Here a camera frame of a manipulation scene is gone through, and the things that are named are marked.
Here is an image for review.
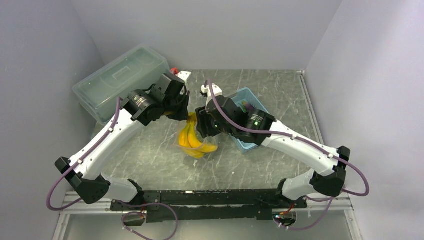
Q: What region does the yellow banana bunch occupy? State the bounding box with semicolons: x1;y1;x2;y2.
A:
178;112;220;160

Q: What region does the clear zip top bag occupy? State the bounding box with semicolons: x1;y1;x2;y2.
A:
172;114;220;161

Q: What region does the light blue plastic basket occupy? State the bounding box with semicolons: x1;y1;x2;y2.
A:
228;87;269;154

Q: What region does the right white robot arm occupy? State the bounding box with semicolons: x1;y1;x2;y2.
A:
195;106;346;208

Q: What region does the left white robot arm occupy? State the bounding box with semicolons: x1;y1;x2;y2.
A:
55;85;190;210

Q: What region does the dark purple eggplant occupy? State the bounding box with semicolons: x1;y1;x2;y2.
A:
242;101;256;112

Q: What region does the clear green storage box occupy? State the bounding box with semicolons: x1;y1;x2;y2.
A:
72;44;170;125

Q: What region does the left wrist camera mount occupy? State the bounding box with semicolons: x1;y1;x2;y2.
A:
148;72;190;107

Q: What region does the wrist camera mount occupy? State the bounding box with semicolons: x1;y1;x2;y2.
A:
199;83;248;120
148;72;190;107

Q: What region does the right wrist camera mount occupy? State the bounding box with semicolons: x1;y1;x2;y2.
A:
199;83;248;120

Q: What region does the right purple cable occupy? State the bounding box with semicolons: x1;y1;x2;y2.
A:
203;79;371;232

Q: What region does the purple cable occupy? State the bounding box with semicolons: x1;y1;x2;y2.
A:
203;79;371;232
45;96;123;212

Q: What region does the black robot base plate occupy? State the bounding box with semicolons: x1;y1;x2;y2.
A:
110;189;307;223

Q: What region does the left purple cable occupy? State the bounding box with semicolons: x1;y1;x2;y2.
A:
45;96;123;212

